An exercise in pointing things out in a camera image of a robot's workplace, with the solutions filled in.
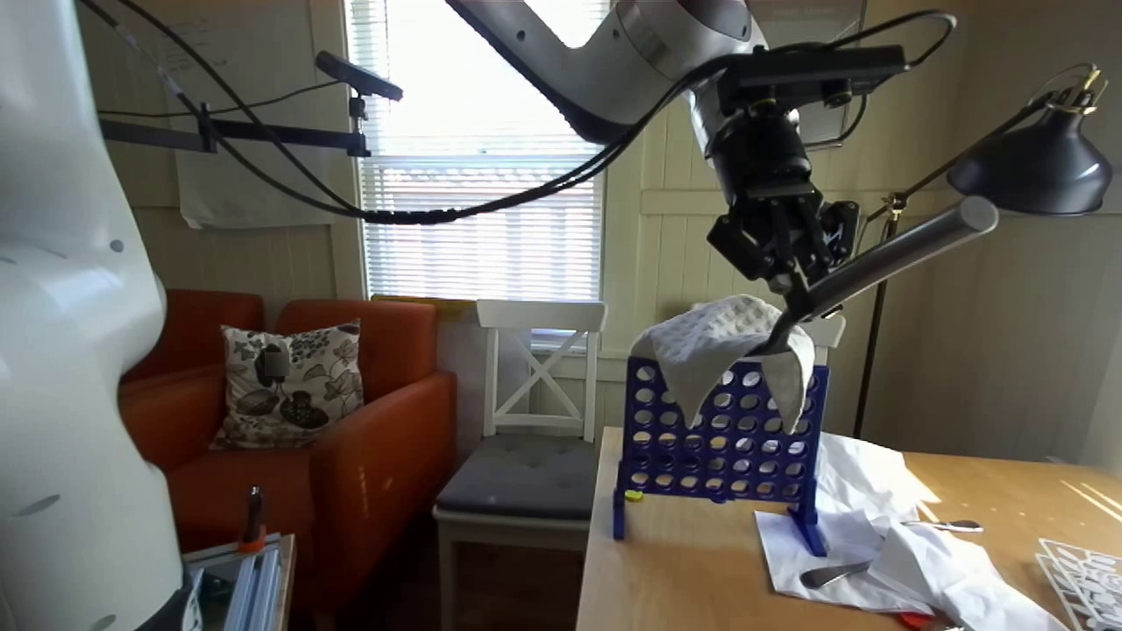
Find white floral napkin holder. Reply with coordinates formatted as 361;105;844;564
1039;540;1122;631

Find black floor lamp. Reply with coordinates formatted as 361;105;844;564
853;77;1117;453

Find crumpled white paper napkins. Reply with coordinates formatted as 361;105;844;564
755;433;1065;631

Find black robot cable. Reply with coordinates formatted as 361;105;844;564
73;0;961;231

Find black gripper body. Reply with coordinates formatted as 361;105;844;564
709;105;858;286

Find box of books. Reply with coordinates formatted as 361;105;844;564
179;487;296;631

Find white wooden chair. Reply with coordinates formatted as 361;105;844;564
431;302;607;631

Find white waffle towel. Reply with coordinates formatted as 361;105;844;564
632;294;812;431

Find floral patterned cushion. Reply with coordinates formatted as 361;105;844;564
214;322;366;450

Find grey chair cushion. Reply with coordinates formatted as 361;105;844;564
436;433;595;517

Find orange armchair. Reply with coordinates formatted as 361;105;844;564
119;299;457;616

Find blue connect four gameboard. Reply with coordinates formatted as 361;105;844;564
612;359;826;557

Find spatula with silver handle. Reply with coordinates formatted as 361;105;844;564
757;197;999;355

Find silver spoon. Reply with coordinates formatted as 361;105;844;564
801;560;870;588

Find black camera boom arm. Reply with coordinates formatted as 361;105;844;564
99;52;404;158

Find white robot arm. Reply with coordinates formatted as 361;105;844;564
0;0;833;631

